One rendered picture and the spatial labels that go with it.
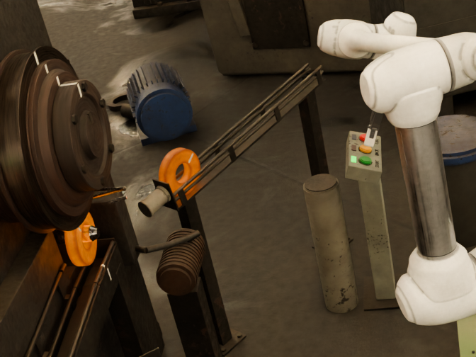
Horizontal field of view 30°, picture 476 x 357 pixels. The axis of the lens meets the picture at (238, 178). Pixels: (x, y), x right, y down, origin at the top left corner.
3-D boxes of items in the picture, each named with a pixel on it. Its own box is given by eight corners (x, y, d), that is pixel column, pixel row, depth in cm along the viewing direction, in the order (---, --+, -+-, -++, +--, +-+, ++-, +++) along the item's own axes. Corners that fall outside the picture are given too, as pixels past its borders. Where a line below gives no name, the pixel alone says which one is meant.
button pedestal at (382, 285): (364, 315, 314) (339, 166, 284) (364, 274, 335) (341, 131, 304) (409, 312, 311) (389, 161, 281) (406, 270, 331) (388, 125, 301)
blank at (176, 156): (179, 202, 289) (187, 205, 287) (150, 182, 278) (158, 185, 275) (200, 160, 292) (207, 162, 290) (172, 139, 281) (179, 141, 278)
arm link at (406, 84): (494, 321, 232) (416, 348, 230) (467, 291, 247) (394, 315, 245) (455, 44, 200) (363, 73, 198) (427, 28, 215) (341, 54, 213)
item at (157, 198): (141, 214, 280) (134, 200, 276) (161, 198, 284) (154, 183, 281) (154, 219, 276) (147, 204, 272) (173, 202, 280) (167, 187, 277)
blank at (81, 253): (88, 224, 251) (99, 222, 251) (83, 275, 244) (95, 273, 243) (66, 200, 238) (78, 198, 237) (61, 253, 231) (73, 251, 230)
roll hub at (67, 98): (74, 212, 218) (40, 108, 206) (103, 160, 243) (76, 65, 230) (95, 210, 217) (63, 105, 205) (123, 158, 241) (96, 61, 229)
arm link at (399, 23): (403, 56, 274) (362, 52, 271) (416, 8, 265) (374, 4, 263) (412, 71, 265) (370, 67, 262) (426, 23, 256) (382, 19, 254)
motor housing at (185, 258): (189, 394, 298) (149, 267, 271) (199, 350, 316) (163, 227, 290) (227, 392, 295) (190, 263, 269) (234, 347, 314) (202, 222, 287)
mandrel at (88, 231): (37, 227, 242) (43, 236, 246) (34, 240, 240) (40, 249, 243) (96, 221, 239) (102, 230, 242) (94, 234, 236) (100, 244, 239)
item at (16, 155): (34, 269, 216) (-29, 92, 195) (88, 178, 257) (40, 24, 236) (58, 267, 215) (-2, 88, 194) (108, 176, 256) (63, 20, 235)
